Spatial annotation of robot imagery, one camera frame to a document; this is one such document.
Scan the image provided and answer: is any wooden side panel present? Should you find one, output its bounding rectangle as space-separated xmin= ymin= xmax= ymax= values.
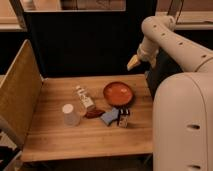
xmin=0 ymin=40 xmax=42 ymax=148

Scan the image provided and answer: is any orange plate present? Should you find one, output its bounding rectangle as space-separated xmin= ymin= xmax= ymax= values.
xmin=103 ymin=82 xmax=134 ymax=106

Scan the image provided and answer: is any dark red object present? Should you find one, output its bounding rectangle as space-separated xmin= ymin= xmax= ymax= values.
xmin=85 ymin=109 xmax=104 ymax=119

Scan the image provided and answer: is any white tube bottle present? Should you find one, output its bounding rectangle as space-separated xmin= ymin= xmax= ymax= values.
xmin=76 ymin=86 xmax=95 ymax=111

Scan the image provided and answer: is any black back panel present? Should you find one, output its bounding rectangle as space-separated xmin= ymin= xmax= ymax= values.
xmin=24 ymin=0 xmax=157 ymax=77

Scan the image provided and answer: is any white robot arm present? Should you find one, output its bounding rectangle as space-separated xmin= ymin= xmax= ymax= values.
xmin=127 ymin=16 xmax=213 ymax=171

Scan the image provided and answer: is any blue cloth piece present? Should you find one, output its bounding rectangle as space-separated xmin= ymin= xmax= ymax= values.
xmin=101 ymin=108 xmax=119 ymax=126

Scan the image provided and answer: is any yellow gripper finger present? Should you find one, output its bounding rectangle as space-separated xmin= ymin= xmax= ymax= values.
xmin=127 ymin=55 xmax=140 ymax=71

